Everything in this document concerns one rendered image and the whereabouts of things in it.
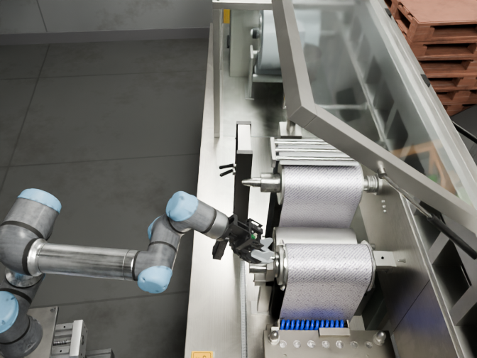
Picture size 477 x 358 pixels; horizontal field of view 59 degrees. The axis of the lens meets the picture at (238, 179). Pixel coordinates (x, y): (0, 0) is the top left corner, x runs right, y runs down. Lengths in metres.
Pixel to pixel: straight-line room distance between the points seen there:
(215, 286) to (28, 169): 2.26
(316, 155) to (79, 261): 0.74
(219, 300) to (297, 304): 0.35
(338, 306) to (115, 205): 2.06
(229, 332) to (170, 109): 2.64
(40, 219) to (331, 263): 0.81
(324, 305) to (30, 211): 0.89
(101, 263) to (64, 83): 3.40
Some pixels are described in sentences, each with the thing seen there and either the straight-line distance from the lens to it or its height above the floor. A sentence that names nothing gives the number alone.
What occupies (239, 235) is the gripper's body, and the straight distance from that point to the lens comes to 1.14.
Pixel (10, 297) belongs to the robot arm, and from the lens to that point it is 1.59.
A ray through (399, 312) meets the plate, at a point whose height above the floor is 1.22.
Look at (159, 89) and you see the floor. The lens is 4.11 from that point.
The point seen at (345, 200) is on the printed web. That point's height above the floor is 1.34.
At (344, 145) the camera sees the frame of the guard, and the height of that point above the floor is 1.90.
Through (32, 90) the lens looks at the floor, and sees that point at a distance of 4.40.
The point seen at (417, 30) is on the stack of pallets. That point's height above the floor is 0.85.
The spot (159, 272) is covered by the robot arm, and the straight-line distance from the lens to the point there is 1.05.
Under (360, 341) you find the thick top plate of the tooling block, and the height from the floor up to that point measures 1.03.
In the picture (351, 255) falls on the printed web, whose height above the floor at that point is 1.31.
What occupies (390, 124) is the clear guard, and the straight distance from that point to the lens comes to 0.87.
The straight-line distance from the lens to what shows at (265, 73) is 1.96.
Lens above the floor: 2.32
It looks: 47 degrees down
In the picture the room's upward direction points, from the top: 3 degrees clockwise
